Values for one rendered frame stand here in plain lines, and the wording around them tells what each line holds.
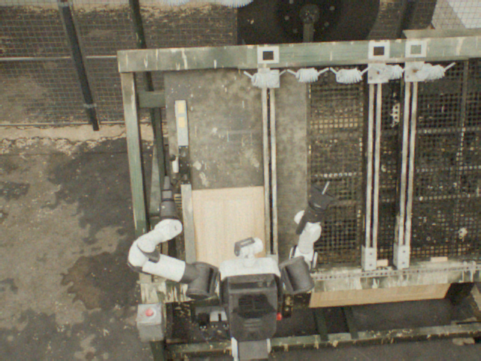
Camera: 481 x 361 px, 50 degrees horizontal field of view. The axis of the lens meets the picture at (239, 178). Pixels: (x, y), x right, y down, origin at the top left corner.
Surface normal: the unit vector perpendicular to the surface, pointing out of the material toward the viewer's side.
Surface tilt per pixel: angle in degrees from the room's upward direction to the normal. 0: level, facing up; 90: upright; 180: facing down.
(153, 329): 90
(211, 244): 60
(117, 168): 0
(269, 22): 90
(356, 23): 90
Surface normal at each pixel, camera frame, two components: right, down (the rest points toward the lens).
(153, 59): 0.07, 0.25
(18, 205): 0.00, -0.71
